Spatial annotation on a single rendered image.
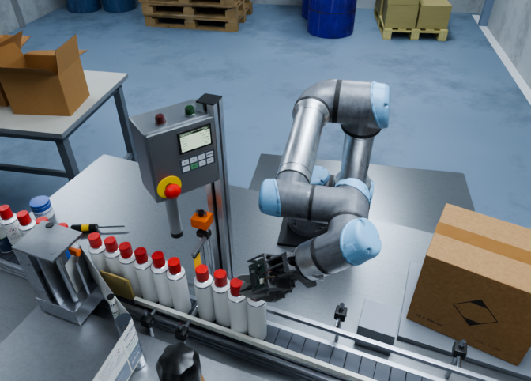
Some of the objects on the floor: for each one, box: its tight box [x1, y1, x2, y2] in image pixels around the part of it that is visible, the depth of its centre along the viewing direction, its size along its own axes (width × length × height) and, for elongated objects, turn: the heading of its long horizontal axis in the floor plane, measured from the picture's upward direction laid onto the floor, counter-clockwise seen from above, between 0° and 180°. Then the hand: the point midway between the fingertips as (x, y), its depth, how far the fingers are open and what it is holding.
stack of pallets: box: [137, 0, 253, 32], centre depth 608 cm, size 141×101×100 cm
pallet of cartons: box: [374, 0, 452, 41], centre depth 586 cm, size 91×122×72 cm
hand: (246, 290), depth 98 cm, fingers closed
